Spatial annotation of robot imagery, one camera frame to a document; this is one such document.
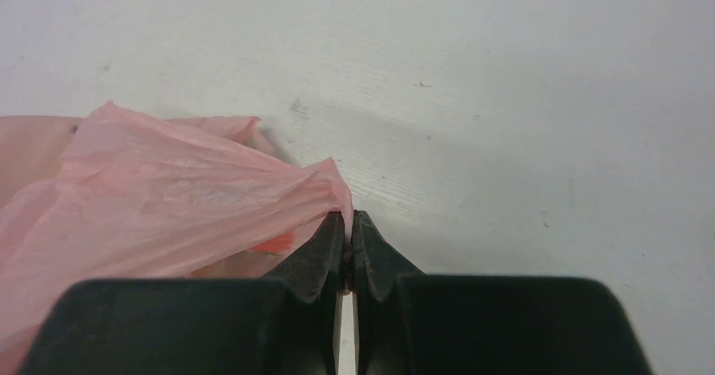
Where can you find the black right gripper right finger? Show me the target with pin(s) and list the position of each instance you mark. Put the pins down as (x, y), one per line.
(411, 322)

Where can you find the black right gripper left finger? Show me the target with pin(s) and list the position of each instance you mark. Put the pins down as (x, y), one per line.
(285, 322)

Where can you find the pink plastic bag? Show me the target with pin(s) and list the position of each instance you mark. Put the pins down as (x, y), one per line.
(120, 193)

